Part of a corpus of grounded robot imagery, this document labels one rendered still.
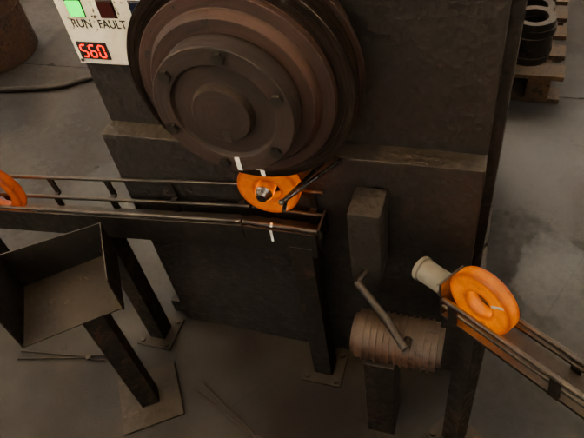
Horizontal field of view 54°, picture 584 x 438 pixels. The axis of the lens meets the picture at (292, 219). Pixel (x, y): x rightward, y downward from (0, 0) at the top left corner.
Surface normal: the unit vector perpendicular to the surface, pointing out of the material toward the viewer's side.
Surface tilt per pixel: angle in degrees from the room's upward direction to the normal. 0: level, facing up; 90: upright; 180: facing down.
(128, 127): 0
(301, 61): 63
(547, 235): 0
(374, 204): 0
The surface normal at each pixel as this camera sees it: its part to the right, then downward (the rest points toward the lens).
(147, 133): -0.13, -0.68
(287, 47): 0.44, 0.01
